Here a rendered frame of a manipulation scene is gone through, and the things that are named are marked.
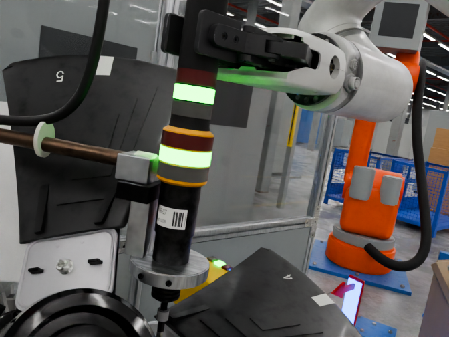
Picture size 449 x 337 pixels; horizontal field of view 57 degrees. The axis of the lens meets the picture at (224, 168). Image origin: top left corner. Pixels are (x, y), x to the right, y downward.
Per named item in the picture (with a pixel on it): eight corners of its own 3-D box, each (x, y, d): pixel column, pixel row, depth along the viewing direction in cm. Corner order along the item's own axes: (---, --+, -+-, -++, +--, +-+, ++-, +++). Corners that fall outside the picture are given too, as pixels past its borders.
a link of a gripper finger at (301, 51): (337, 65, 33) (271, 52, 32) (301, 70, 41) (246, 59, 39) (340, 50, 33) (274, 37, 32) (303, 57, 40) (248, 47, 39)
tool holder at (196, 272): (91, 271, 35) (104, 154, 33) (129, 246, 41) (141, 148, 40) (194, 297, 33) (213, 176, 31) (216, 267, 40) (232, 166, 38)
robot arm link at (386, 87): (337, 14, 46) (377, 80, 42) (392, 41, 55) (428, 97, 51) (284, 65, 51) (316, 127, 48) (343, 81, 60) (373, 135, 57)
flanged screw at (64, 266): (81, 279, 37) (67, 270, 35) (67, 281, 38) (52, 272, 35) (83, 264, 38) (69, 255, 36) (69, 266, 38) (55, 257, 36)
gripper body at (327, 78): (351, 111, 42) (280, 97, 34) (275, 101, 49) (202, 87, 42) (367, 35, 41) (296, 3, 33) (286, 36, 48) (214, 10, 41)
